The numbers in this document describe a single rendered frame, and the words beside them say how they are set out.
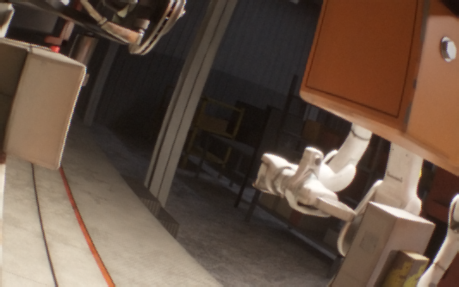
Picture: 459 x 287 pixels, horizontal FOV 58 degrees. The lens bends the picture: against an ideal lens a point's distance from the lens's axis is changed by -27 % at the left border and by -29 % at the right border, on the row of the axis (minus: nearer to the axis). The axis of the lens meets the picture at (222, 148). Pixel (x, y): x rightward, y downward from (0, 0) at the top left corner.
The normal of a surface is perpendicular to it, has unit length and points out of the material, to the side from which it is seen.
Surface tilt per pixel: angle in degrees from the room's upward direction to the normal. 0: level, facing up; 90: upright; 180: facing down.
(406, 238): 90
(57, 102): 90
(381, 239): 90
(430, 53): 90
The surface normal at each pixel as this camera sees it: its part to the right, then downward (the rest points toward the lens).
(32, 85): 0.40, 0.22
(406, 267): -0.86, -0.25
